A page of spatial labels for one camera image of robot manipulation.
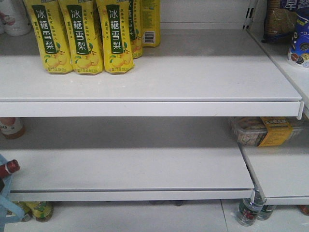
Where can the white shelf board upper right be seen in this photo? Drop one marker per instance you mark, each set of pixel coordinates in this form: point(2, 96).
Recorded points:
point(127, 159)

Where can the brown biscuit packet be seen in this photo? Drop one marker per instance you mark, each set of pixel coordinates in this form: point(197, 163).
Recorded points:
point(279, 23)

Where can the blue biscuit cup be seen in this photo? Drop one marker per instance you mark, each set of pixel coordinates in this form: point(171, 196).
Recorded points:
point(298, 53)

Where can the red coca-cola aluminium bottle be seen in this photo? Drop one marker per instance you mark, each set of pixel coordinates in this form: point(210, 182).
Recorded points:
point(9, 168)

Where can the white shelf board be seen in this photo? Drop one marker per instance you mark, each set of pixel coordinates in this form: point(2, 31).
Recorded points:
point(204, 72)
point(127, 159)

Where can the white peach drink bottle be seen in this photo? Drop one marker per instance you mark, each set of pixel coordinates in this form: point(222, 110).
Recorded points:
point(14, 17)

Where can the yellow pear drink bottle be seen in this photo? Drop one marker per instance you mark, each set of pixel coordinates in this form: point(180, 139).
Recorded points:
point(50, 31)
point(117, 52)
point(84, 34)

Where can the white shelf board top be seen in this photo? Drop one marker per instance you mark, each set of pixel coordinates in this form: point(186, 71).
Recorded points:
point(204, 72)

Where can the clear water bottle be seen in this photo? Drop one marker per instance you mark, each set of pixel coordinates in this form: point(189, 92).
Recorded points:
point(249, 209)
point(266, 212)

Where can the orange C100 drink bottle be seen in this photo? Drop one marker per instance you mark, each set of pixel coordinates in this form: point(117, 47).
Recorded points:
point(12, 127)

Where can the clear biscuit box yellow label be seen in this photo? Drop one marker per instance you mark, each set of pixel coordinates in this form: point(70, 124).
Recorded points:
point(266, 131)

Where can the yellow lemon tea bottle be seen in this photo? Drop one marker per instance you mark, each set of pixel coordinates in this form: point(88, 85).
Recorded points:
point(26, 209)
point(42, 211)

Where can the light blue plastic basket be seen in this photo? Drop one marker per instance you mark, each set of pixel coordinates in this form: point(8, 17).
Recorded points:
point(9, 212)

